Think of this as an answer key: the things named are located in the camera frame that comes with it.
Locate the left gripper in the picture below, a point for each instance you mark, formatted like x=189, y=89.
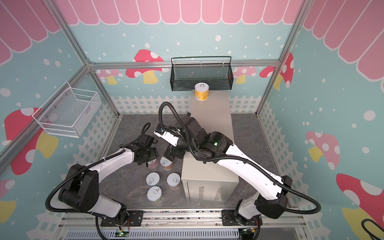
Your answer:
x=154, y=155

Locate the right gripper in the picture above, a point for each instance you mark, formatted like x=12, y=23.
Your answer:
x=175, y=152

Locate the orange label can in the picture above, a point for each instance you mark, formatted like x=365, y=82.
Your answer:
x=166, y=164

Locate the pink label can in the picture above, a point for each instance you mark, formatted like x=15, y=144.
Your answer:
x=153, y=164

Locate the yellow label can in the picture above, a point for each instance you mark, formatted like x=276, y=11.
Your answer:
x=201, y=91

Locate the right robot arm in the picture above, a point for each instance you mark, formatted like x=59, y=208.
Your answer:
x=186, y=135

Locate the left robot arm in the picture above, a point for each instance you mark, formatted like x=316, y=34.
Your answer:
x=79, y=191

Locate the beige metal cabinet counter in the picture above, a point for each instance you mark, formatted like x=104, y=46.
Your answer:
x=210, y=183

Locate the white lid can middle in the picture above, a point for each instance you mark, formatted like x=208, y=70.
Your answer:
x=153, y=179

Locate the beige label can right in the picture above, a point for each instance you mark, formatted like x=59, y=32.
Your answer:
x=174, y=181

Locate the green label can front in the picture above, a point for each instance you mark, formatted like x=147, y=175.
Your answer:
x=155, y=195

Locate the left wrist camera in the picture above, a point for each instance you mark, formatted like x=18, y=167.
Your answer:
x=145, y=141

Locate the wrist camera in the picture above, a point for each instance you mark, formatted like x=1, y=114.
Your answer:
x=167, y=136
x=145, y=141

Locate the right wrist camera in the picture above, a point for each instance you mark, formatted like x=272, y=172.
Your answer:
x=167, y=136

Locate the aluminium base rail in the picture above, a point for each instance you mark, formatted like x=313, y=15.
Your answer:
x=182, y=224

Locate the white wire wall basket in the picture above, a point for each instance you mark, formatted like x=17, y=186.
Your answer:
x=68, y=112

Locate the black mesh wall basket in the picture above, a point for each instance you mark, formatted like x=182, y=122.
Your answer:
x=216, y=71

